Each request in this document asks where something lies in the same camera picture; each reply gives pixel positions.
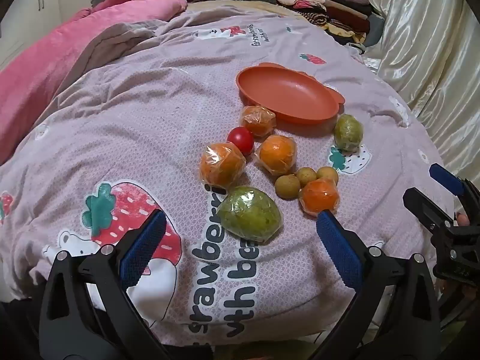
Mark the strawberry printed blanket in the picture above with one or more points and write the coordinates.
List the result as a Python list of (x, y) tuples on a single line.
[(150, 120)]

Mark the plastic-wrapped green fruit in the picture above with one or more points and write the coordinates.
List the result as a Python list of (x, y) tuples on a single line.
[(249, 213), (348, 133)]

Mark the cream satin curtain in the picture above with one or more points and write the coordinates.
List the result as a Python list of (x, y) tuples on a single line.
[(431, 45)]

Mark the white wardrobe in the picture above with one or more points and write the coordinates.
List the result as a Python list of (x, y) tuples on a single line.
[(30, 26)]

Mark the beige bed sheet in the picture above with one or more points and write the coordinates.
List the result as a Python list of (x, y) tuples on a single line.
[(243, 6)]

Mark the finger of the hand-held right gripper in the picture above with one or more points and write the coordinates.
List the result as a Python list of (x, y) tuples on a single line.
[(423, 206), (446, 180)]

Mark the person's right hand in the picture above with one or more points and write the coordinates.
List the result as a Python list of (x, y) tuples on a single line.
[(463, 218)]

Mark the plastic-wrapped orange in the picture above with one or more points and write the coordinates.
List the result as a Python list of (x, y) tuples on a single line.
[(319, 196), (276, 153), (222, 165), (258, 120)]

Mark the red tomato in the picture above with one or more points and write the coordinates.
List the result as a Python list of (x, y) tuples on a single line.
[(242, 139)]

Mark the crumpled white cloth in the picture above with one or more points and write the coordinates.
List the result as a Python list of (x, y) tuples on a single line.
[(360, 54)]

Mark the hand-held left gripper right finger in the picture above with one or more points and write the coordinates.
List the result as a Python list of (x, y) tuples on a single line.
[(337, 247)]

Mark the brown longan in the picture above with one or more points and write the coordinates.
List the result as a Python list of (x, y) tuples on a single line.
[(287, 186), (306, 175), (327, 174)]

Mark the stack of folded clothes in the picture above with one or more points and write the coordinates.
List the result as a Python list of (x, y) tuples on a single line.
[(337, 7)]

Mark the pink quilt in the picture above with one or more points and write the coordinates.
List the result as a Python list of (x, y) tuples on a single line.
[(56, 56)]

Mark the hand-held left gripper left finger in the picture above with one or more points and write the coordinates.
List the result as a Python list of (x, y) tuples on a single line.
[(144, 247)]

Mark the orange plastic plate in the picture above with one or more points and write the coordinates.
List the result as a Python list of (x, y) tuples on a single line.
[(288, 90)]

